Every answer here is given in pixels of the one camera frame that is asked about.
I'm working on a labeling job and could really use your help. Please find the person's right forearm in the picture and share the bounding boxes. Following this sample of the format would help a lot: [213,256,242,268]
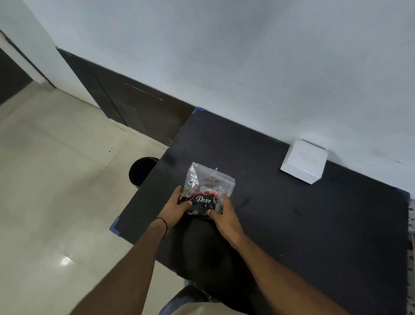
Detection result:
[231,234,351,315]

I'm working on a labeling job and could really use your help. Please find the black wristband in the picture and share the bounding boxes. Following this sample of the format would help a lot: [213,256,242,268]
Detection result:
[156,217,169,241]

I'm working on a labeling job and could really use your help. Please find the patterned black white cloth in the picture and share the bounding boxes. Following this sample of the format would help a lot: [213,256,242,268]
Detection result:
[407,197,415,315]

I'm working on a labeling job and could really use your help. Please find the clear plastic bag with dark packet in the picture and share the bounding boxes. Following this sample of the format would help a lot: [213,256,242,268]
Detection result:
[178,162,235,222]

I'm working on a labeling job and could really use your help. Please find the person's left hand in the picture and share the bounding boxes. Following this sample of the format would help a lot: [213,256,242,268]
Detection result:
[158,186,193,230]

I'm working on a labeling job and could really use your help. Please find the white tissue box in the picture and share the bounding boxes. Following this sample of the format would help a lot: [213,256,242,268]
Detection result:
[280,138,329,185]

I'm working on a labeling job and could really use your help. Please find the dark brown wooden panel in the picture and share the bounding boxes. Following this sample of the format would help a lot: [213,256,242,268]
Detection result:
[56,47,196,147]

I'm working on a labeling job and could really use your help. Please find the person's right hand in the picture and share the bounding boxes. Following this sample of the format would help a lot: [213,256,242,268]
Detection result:
[207,194,246,249]

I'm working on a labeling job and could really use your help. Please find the person's black shirt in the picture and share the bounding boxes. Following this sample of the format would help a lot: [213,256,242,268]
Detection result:
[173,212,270,315]

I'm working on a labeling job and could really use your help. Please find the person's blue jeans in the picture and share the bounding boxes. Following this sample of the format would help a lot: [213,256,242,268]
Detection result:
[163,281,211,315]

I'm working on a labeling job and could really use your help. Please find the person's left forearm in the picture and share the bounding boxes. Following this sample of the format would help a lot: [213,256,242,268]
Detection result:
[69,222,169,315]

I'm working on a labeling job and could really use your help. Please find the black waste bin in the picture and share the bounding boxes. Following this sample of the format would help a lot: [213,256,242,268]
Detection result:
[128,157,160,191]

